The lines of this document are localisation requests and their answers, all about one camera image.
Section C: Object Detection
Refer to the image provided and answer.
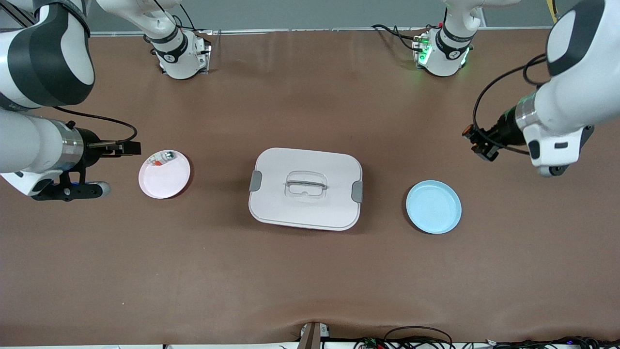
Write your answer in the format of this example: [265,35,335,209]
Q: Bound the pink round plate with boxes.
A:
[139,149,191,200]

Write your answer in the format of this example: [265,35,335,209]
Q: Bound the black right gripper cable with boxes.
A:
[53,106,139,145]

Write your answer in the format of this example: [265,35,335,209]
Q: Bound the black cable bundle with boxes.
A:
[484,336,620,349]
[354,326,456,349]

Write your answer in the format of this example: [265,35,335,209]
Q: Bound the light blue round plate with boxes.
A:
[405,180,462,235]

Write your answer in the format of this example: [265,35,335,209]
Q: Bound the aluminium frame profile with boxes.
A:
[0,0,37,31]

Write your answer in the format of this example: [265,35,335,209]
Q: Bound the white lidded storage box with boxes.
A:
[248,147,364,231]

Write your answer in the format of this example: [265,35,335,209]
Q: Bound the orange black push-button switch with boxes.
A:
[462,124,485,146]

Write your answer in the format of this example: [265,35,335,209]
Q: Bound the black base power cable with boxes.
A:
[145,0,211,49]
[371,23,429,53]

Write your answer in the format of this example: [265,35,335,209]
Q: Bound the metal camera mounting post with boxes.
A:
[296,322,331,349]

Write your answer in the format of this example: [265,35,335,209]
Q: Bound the grey box lid handle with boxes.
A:
[285,179,328,190]

